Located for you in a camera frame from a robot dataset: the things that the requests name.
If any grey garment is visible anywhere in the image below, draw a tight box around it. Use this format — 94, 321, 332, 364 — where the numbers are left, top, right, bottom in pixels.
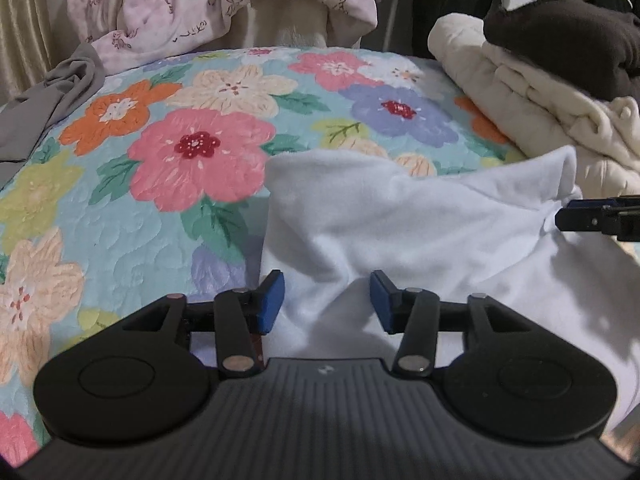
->
0, 42, 106, 191

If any pink floral quilt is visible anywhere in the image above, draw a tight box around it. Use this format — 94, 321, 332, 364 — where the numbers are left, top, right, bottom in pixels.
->
67, 0, 408, 73

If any white sweatshirt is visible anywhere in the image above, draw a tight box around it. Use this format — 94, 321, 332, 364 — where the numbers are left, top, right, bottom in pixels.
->
260, 145, 640, 431

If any cream fleece cloth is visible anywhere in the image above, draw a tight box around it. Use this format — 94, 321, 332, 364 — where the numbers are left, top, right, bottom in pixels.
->
232, 0, 363, 51

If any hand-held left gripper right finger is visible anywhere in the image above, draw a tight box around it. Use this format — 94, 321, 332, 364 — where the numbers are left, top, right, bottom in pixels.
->
369, 269, 531, 378

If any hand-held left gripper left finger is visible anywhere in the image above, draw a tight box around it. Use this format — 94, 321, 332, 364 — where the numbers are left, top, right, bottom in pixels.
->
122, 269, 287, 378

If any white clothes rack pole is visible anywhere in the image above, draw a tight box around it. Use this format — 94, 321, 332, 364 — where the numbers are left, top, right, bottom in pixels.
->
385, 0, 403, 58

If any floral bedsheet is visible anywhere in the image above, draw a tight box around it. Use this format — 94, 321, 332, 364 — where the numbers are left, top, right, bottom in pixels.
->
0, 47, 531, 466

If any gold curtain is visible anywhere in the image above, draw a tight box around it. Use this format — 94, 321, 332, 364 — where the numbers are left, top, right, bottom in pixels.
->
0, 0, 73, 106

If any dark brown garment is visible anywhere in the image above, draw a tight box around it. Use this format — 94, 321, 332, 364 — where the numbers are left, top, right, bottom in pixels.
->
482, 0, 640, 103

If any folded cream blanket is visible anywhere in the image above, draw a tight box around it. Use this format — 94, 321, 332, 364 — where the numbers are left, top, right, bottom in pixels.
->
427, 12, 640, 201

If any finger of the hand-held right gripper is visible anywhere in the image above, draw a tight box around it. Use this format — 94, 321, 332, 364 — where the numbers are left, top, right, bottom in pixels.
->
554, 197, 640, 242

